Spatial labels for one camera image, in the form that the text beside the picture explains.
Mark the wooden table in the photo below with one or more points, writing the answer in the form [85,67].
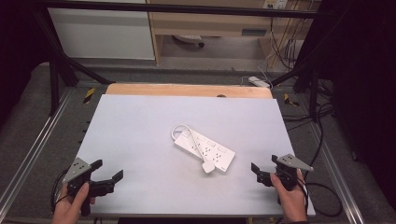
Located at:
[186,90]

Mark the white plug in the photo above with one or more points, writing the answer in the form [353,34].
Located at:
[208,167]

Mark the yellow black floor tape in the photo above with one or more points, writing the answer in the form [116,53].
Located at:
[89,95]
[290,100]

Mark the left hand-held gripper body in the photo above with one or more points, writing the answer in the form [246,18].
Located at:
[77,170]

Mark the black curtain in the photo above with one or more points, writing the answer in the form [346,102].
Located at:
[18,49]
[361,77]

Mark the white wall outlet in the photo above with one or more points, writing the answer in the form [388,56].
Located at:
[275,4]

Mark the white table mat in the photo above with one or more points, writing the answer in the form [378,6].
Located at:
[140,149]

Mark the black horizontal frame bar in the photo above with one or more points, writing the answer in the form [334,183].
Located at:
[174,8]

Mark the white cabinet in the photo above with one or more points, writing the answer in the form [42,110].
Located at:
[102,34]

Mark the black metal stand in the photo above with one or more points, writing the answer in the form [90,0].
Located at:
[60,68]
[306,81]

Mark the person's right hand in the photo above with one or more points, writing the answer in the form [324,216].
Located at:
[291,202]

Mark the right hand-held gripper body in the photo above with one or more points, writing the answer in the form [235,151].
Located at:
[288,170]

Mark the wooden desk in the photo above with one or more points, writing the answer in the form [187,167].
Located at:
[211,25]

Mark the aluminium rail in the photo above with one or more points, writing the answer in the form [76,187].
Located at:
[339,180]
[34,146]

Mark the white floor power strip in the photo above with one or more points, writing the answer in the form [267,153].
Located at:
[259,81]

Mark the person's left hand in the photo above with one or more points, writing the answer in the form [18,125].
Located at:
[70,207]

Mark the chair wheel base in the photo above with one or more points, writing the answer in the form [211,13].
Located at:
[190,39]

